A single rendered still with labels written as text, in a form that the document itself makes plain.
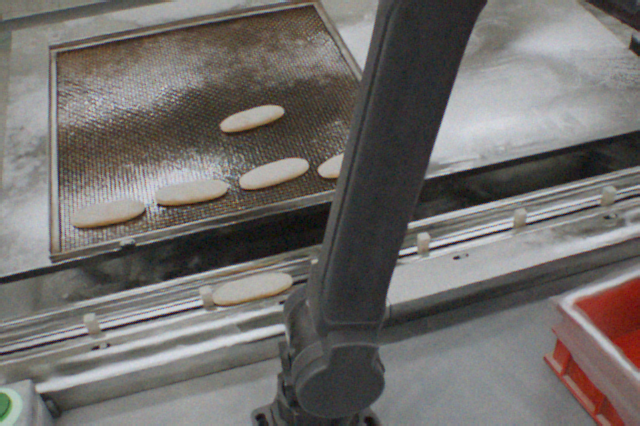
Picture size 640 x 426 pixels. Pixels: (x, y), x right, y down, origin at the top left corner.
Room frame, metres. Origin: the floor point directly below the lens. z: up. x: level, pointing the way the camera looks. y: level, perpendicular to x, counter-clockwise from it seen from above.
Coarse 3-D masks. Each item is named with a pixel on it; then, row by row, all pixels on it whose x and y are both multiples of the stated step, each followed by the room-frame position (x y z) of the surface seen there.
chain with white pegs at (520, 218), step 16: (608, 192) 0.67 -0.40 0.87; (592, 208) 0.68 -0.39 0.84; (528, 224) 0.66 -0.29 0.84; (464, 240) 0.64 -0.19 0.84; (400, 256) 0.62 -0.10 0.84; (208, 288) 0.56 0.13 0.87; (208, 304) 0.55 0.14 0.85; (96, 320) 0.53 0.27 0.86; (144, 320) 0.54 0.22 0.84; (80, 336) 0.53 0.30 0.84
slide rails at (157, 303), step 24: (600, 192) 0.70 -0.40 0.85; (624, 192) 0.70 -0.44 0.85; (504, 216) 0.67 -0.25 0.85; (528, 216) 0.66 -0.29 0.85; (576, 216) 0.65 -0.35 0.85; (408, 240) 0.64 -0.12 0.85; (432, 240) 0.63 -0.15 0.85; (480, 240) 0.62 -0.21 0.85; (288, 264) 0.61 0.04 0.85; (192, 288) 0.58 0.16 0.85; (216, 288) 0.58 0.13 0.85; (288, 288) 0.57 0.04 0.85; (96, 312) 0.55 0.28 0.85; (120, 312) 0.55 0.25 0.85; (144, 312) 0.55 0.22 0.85; (192, 312) 0.54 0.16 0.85; (0, 336) 0.52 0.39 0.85; (24, 336) 0.52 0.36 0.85; (48, 336) 0.52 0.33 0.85; (96, 336) 0.51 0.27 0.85; (0, 360) 0.49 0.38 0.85
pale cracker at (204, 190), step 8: (176, 184) 0.72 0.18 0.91; (184, 184) 0.72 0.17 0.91; (192, 184) 0.72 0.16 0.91; (200, 184) 0.72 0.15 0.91; (208, 184) 0.72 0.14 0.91; (216, 184) 0.72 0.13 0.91; (224, 184) 0.72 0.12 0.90; (160, 192) 0.71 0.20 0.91; (168, 192) 0.71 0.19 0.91; (176, 192) 0.71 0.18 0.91; (184, 192) 0.71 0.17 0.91; (192, 192) 0.71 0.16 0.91; (200, 192) 0.70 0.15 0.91; (208, 192) 0.70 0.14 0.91; (216, 192) 0.71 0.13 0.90; (224, 192) 0.71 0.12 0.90; (160, 200) 0.70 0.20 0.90; (168, 200) 0.70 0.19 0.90; (176, 200) 0.70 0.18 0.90; (184, 200) 0.70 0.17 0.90; (192, 200) 0.70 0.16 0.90; (200, 200) 0.70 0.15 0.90; (208, 200) 0.70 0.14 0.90
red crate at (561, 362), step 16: (624, 336) 0.46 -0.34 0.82; (560, 352) 0.43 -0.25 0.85; (624, 352) 0.44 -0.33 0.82; (560, 368) 0.42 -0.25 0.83; (576, 368) 0.40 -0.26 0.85; (576, 384) 0.40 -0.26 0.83; (592, 384) 0.38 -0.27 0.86; (592, 400) 0.37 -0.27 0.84; (608, 400) 0.36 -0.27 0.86; (592, 416) 0.36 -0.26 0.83; (608, 416) 0.35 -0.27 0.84
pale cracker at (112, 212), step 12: (96, 204) 0.70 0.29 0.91; (108, 204) 0.69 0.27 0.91; (120, 204) 0.69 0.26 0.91; (132, 204) 0.69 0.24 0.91; (72, 216) 0.68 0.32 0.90; (84, 216) 0.67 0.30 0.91; (96, 216) 0.67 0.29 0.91; (108, 216) 0.67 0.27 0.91; (120, 216) 0.67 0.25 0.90; (132, 216) 0.67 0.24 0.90
